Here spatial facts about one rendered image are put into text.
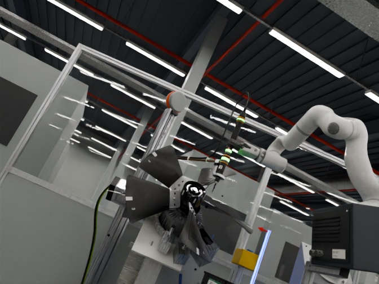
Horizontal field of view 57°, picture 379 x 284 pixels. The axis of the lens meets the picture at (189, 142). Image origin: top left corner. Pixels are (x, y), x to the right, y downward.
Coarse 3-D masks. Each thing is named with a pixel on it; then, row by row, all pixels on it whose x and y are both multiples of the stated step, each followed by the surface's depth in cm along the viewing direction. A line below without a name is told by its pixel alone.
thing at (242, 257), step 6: (240, 252) 201; (246, 252) 199; (252, 252) 200; (234, 258) 209; (240, 258) 198; (246, 258) 198; (252, 258) 198; (240, 264) 197; (246, 264) 197; (252, 264) 198
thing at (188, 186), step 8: (184, 184) 178; (192, 184) 180; (200, 184) 182; (184, 192) 175; (192, 192) 175; (200, 192) 177; (184, 200) 176; (192, 200) 174; (200, 200) 176; (176, 208) 180; (184, 208) 179
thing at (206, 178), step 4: (204, 168) 212; (208, 168) 211; (212, 168) 210; (200, 172) 209; (204, 172) 208; (208, 172) 206; (212, 172) 204; (224, 172) 202; (228, 172) 202; (232, 172) 202; (200, 176) 205; (204, 176) 203; (208, 176) 200; (212, 176) 198; (224, 176) 196; (200, 180) 199; (204, 180) 196; (208, 180) 194; (212, 180) 193; (204, 184) 191; (208, 184) 189
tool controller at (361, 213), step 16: (320, 208) 124; (336, 208) 113; (352, 208) 104; (368, 208) 104; (320, 224) 120; (336, 224) 110; (352, 224) 103; (368, 224) 103; (320, 240) 119; (336, 240) 109; (352, 240) 101; (368, 240) 102; (320, 256) 116; (336, 256) 108; (352, 256) 100; (368, 256) 100
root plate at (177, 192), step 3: (171, 192) 176; (177, 192) 177; (171, 195) 176; (174, 195) 176; (177, 195) 177; (171, 198) 176; (177, 198) 177; (171, 201) 176; (174, 201) 176; (177, 201) 177; (171, 204) 176; (177, 204) 177; (171, 207) 175; (174, 207) 176; (177, 207) 177
